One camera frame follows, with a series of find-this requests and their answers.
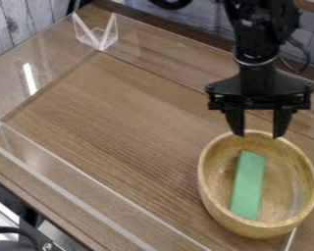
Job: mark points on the wooden bowl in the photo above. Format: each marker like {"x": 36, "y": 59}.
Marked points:
{"x": 288, "y": 186}

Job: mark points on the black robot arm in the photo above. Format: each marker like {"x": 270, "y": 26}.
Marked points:
{"x": 264, "y": 24}

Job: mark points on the green rectangular block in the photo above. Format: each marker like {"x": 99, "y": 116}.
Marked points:
{"x": 245, "y": 198}

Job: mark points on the black metal table bracket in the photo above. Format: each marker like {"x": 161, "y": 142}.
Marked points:
{"x": 33, "y": 237}

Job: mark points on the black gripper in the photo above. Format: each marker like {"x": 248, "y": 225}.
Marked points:
{"x": 260, "y": 89}

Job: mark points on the clear acrylic tray walls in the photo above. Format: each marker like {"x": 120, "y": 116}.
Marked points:
{"x": 102, "y": 132}

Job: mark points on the clear acrylic corner bracket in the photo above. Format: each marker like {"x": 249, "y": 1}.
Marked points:
{"x": 98, "y": 38}

